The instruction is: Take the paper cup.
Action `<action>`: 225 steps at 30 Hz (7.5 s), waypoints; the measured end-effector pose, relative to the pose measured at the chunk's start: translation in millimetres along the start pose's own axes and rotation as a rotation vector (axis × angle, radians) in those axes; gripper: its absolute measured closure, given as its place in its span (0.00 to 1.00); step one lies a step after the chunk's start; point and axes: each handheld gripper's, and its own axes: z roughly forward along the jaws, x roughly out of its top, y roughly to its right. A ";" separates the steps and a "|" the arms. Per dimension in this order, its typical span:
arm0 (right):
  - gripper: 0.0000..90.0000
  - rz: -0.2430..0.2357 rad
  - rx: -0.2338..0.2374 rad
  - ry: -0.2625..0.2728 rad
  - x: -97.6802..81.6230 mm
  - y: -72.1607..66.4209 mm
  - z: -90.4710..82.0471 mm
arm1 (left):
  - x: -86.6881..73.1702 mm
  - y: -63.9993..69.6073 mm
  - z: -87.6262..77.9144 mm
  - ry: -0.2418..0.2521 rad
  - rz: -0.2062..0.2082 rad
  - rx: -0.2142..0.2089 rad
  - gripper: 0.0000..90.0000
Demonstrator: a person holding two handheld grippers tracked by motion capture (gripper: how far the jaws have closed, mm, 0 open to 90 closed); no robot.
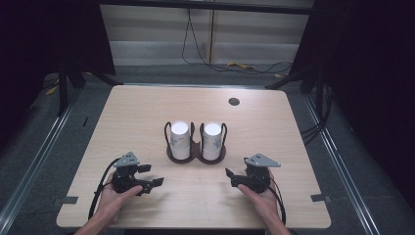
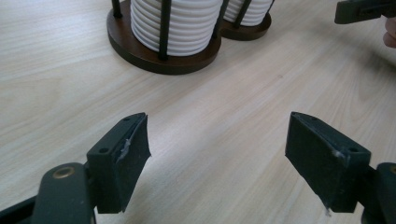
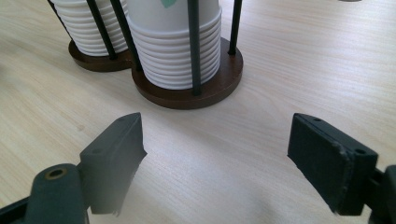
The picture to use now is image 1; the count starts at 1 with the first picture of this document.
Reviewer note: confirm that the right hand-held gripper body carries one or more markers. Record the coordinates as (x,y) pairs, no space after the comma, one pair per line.
(259,178)

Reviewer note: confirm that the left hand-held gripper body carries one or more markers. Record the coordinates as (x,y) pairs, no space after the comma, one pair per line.
(125,178)

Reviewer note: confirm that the dark wooden cup holder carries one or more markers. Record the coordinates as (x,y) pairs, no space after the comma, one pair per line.
(195,150)

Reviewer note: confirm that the person's right hand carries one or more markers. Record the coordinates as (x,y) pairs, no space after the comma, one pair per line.
(266,202)

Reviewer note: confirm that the person's left hand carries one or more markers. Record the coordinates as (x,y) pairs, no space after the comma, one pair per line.
(112,200)

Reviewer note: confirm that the stack of paper cups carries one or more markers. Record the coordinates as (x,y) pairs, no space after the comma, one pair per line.
(179,140)
(212,142)

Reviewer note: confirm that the dark round table grommet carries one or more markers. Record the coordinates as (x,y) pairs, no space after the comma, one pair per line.
(234,101)

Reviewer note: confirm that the grey tape piece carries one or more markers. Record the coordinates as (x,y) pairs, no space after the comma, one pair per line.
(320,197)
(69,200)

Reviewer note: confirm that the small yellow scrap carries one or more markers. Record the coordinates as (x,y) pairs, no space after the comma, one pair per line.
(279,75)

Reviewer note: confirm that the yellow scrap on floor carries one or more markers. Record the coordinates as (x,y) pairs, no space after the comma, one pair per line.
(240,65)

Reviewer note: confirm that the black metal stand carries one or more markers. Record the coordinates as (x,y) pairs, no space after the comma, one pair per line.
(318,94)
(62,88)

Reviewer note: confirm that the yellow tape strip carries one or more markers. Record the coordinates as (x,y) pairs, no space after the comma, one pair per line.
(52,90)

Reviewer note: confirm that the black curtain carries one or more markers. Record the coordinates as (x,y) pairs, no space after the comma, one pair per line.
(368,65)
(39,42)

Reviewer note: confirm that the black crossbar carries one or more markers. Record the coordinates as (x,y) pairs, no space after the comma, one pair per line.
(208,6)

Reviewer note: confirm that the metal floor rail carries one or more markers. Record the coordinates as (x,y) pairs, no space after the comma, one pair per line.
(36,153)
(339,160)

